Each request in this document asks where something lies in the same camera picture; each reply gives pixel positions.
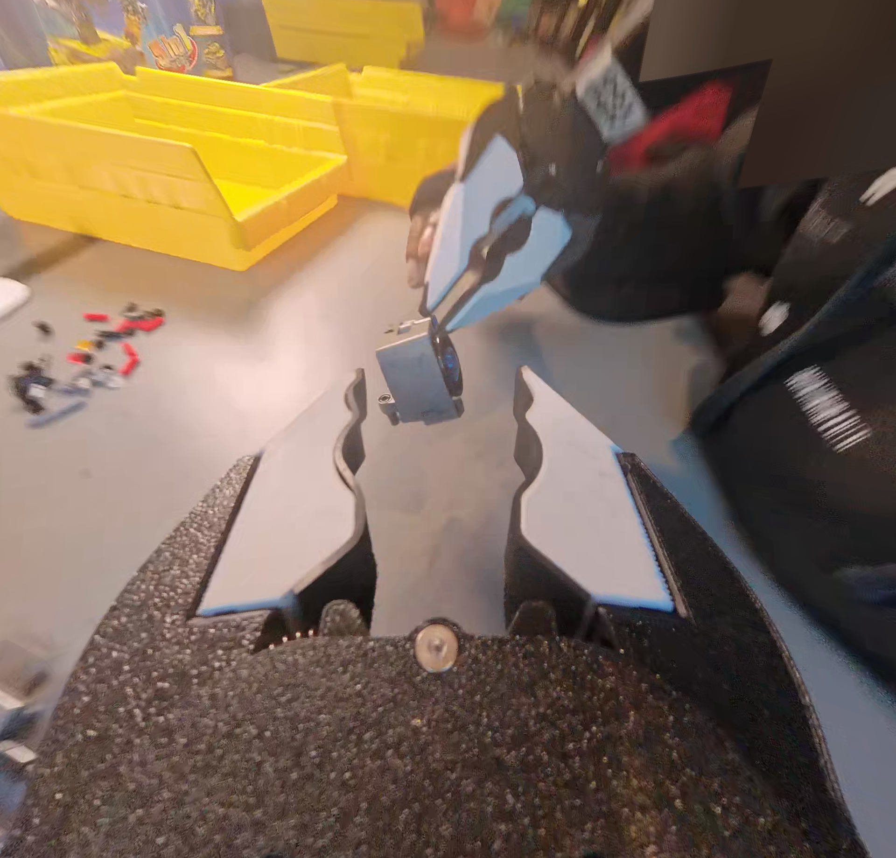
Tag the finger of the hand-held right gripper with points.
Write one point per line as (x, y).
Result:
(469, 221)
(521, 263)

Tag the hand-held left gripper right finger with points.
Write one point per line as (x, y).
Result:
(588, 515)

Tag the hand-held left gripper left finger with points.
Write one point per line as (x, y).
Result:
(294, 515)

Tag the grey toy joint assembly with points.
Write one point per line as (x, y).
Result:
(420, 382)

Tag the grey desk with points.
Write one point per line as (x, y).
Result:
(175, 487)

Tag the person's right hand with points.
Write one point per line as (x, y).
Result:
(420, 249)

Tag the yellow plastic bin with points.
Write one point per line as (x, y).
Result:
(105, 165)
(399, 137)
(343, 28)

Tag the pile of small toy parts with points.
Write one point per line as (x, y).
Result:
(91, 361)

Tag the white book stand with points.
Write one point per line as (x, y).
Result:
(12, 298)

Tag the robot kit box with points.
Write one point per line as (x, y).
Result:
(126, 18)

